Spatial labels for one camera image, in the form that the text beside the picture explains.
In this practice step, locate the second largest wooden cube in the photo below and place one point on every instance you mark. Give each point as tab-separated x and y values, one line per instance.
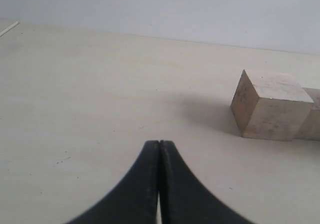
310	129

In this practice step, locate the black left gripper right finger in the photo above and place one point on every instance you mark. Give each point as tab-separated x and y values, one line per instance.
183	198

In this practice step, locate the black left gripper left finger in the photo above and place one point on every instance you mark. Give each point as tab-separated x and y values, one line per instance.
134	199

